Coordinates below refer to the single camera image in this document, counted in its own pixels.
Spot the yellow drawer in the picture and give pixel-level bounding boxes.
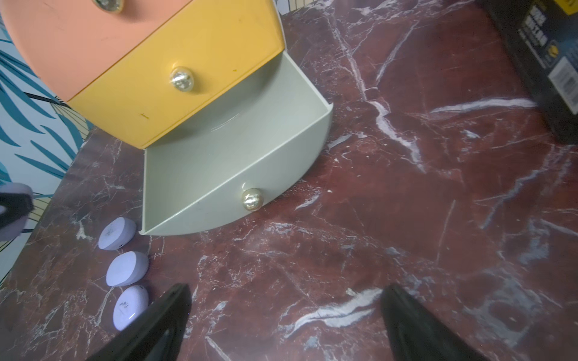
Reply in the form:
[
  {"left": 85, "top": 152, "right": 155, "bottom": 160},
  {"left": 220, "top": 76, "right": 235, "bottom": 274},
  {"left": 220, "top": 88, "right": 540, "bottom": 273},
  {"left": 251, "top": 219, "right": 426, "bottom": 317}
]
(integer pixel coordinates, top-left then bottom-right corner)
[{"left": 68, "top": 1, "right": 285, "bottom": 149}]

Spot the yellow black toolbox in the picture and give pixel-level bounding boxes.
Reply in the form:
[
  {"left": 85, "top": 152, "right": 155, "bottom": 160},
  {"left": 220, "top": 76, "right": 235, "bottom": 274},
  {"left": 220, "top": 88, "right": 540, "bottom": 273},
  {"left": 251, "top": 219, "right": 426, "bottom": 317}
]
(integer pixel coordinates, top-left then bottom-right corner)
[{"left": 477, "top": 0, "right": 577, "bottom": 144}]

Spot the purple round earphone case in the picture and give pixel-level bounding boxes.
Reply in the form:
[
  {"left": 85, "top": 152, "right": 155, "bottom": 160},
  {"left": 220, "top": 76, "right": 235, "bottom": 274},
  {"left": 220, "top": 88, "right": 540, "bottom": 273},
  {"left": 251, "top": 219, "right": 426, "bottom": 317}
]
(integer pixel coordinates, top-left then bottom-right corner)
[
  {"left": 1, "top": 183, "right": 34, "bottom": 242},
  {"left": 113, "top": 285, "right": 149, "bottom": 331}
]

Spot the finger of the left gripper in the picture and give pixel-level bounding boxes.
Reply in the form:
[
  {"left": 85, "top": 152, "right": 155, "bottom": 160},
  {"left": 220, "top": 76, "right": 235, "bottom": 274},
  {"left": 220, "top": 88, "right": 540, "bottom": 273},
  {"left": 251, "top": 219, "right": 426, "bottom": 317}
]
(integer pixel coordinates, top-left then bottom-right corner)
[{"left": 1, "top": 193, "right": 34, "bottom": 228}]

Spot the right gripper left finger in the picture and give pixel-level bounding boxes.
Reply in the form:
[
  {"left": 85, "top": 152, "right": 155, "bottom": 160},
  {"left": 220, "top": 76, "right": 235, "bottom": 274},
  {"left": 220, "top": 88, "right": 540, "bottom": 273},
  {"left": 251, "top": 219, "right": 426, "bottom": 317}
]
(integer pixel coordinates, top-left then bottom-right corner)
[{"left": 88, "top": 284, "right": 192, "bottom": 360}]

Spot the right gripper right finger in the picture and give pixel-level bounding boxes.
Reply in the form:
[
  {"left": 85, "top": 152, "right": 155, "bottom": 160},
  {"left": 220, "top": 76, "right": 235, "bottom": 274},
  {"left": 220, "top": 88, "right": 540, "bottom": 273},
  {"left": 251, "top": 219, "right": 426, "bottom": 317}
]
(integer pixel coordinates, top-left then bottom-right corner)
[{"left": 380, "top": 284, "right": 488, "bottom": 360}]

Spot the orange top drawer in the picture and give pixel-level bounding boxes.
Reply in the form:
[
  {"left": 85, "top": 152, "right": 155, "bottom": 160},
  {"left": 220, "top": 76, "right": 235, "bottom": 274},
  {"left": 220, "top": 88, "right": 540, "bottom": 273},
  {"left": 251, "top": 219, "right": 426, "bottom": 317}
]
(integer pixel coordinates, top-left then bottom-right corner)
[{"left": 1, "top": 1, "right": 187, "bottom": 101}]

